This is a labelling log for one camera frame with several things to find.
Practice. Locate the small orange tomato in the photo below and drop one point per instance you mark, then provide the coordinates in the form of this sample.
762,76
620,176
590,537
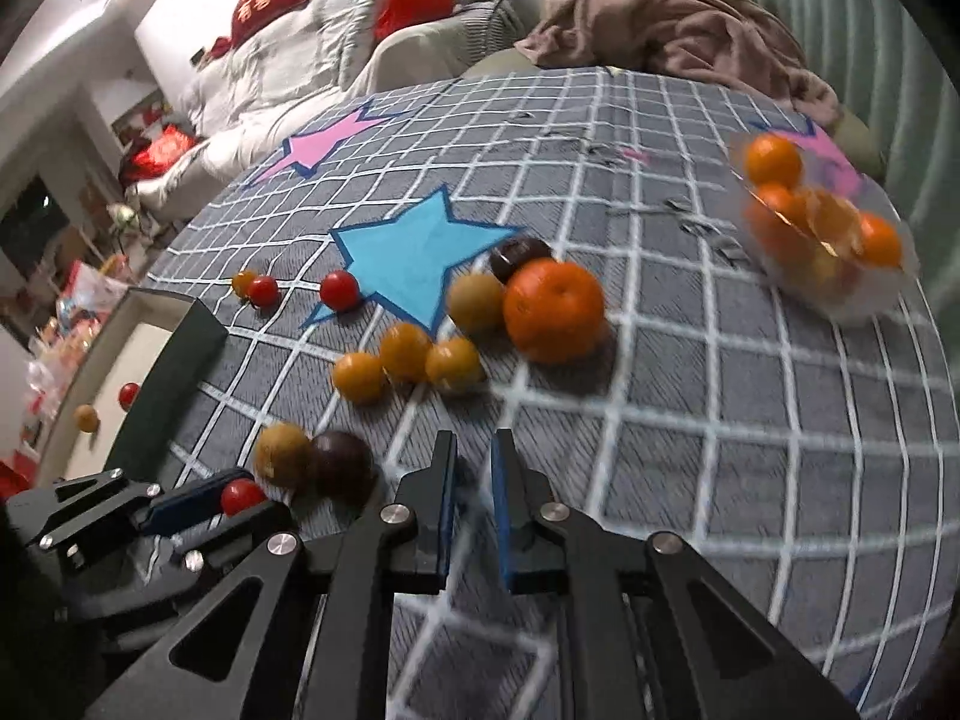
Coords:
241,282

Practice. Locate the right mandarin in bowl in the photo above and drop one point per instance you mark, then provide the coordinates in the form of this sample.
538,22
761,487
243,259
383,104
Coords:
879,243

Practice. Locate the dark purple plum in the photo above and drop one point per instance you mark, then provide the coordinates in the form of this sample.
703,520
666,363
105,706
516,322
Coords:
343,467

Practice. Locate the teal curtain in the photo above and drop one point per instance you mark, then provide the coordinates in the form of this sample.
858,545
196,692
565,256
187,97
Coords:
882,67

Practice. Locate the red cherry tomato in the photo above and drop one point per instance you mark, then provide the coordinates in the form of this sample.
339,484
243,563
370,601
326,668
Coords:
339,291
127,395
239,495
263,292

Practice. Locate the top mandarin in bowl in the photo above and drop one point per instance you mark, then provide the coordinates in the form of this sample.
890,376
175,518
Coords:
771,159

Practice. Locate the pink blanket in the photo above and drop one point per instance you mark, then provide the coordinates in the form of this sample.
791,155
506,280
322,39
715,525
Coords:
733,43

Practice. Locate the clear glass fruit bowl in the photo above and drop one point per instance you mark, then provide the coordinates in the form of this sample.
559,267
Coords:
843,289

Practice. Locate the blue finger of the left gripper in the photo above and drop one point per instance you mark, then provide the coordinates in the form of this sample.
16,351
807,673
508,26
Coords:
190,504
234,538

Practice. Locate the white grey sofa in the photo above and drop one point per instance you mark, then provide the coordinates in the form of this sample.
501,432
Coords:
315,57

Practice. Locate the front mandarin in bowl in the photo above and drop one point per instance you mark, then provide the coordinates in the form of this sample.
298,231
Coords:
777,218

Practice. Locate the red cushion sofa end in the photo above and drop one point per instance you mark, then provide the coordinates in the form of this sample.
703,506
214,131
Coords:
147,159

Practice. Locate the large orange mandarin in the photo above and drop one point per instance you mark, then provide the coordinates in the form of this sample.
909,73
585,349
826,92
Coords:
554,312

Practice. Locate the yellow cherry tomato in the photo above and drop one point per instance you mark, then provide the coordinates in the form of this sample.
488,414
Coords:
359,378
454,366
404,352

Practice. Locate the peeled mandarin in bowl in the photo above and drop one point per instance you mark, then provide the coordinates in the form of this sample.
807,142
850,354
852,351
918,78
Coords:
833,221

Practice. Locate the pile of snack packets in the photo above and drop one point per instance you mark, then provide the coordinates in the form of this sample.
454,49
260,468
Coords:
81,310

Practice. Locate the white tray with dark rim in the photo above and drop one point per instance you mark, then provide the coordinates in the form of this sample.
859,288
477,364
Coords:
161,340

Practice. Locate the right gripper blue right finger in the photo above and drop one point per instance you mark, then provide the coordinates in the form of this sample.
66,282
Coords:
542,543

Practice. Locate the dark plum behind orange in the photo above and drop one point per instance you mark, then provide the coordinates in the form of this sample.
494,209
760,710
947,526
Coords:
511,255

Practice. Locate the red cushion on sofa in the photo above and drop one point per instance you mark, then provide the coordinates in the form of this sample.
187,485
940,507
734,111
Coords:
395,15

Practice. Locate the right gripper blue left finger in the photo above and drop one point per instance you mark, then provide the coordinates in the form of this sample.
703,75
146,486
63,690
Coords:
421,545

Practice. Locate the brown longan beside orange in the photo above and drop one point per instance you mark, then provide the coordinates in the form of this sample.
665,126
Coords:
475,303

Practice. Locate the brown kiwi-like fruit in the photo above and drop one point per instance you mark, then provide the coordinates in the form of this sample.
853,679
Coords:
282,455

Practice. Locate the grey grid star tablecloth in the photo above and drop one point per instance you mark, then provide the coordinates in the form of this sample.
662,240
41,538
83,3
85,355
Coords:
816,466

